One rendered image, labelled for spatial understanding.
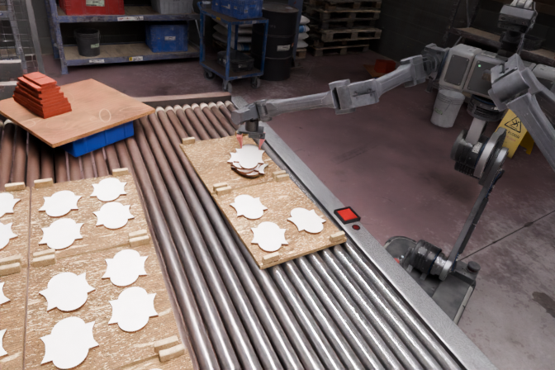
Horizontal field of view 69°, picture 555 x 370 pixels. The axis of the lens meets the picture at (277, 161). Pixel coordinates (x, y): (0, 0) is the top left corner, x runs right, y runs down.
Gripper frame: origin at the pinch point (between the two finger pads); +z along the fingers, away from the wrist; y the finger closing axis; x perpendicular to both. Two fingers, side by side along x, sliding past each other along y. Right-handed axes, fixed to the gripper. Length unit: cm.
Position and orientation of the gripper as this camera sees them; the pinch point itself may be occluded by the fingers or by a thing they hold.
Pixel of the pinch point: (250, 147)
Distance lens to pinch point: 176.1
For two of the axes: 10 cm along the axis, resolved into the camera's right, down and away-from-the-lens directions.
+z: -0.9, 8.5, 5.2
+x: 0.4, -5.2, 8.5
